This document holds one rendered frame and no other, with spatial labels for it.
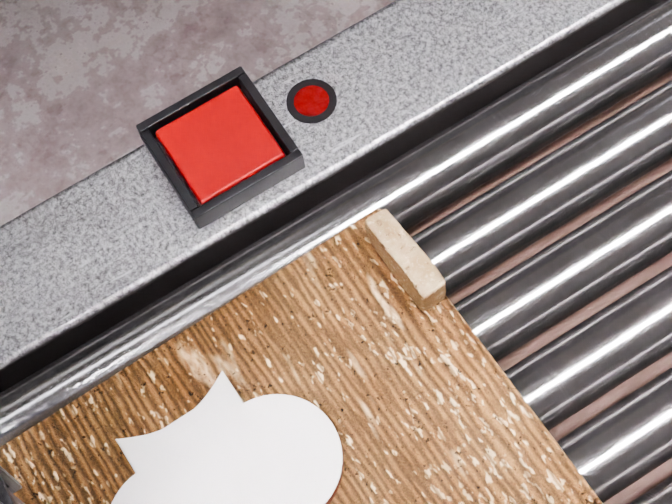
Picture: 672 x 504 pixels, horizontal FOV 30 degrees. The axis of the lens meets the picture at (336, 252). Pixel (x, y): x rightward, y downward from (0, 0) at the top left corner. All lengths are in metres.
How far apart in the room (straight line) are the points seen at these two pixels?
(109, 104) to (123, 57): 0.08
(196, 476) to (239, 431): 0.03
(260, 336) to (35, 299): 0.14
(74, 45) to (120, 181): 1.19
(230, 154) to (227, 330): 0.12
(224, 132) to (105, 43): 1.19
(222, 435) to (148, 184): 0.18
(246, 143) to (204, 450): 0.20
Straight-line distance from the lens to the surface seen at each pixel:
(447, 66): 0.80
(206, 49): 1.92
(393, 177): 0.76
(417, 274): 0.69
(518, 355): 0.77
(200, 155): 0.77
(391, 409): 0.69
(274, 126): 0.77
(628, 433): 0.71
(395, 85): 0.80
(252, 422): 0.69
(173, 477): 0.69
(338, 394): 0.70
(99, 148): 1.87
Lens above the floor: 1.60
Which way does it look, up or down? 67 degrees down
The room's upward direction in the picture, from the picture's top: 10 degrees counter-clockwise
